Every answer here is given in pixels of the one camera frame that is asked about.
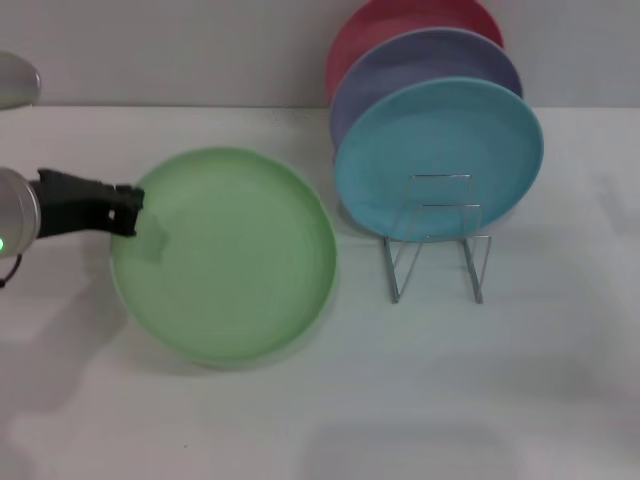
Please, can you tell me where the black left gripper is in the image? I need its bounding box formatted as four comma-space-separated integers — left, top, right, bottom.
28, 168, 146, 240

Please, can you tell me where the green plastic plate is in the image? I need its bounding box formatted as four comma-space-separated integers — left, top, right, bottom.
110, 146, 339, 369

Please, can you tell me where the red plastic plate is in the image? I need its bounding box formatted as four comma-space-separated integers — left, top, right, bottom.
324, 0, 505, 104

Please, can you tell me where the purple plastic plate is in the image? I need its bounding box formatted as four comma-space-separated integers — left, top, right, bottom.
329, 27, 524, 151

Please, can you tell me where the blue plastic plate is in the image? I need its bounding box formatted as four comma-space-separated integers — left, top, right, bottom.
333, 76, 545, 244

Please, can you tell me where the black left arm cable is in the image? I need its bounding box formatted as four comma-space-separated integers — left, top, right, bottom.
0, 252, 24, 289

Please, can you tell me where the metal wire plate rack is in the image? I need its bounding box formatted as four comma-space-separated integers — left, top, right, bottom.
382, 173, 494, 305

